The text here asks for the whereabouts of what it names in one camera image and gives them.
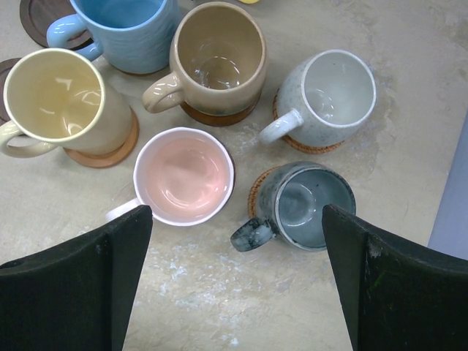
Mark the white mug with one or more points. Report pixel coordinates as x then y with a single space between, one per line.
324 100

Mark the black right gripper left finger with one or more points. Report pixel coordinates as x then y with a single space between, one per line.
77 295

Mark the woven rattan coaster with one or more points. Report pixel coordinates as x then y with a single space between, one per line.
309 149
251 205

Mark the tan stoneware mug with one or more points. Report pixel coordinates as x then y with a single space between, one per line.
218 63

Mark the dark walnut coaster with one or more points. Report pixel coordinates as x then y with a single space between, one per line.
5 67
37 15

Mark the pale yellow mug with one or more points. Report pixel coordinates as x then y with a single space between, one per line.
57 98

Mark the light blue mug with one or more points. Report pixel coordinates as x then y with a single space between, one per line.
134 36

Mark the pink mug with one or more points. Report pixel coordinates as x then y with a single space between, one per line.
182 175

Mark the grey stoneware cup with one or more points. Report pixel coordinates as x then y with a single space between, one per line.
289 204

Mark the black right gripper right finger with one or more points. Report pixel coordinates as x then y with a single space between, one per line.
395 294

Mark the yellow-framed whiteboard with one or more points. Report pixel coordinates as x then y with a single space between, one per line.
249 1

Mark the ringed brown wood coaster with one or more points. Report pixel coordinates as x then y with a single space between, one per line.
230 166

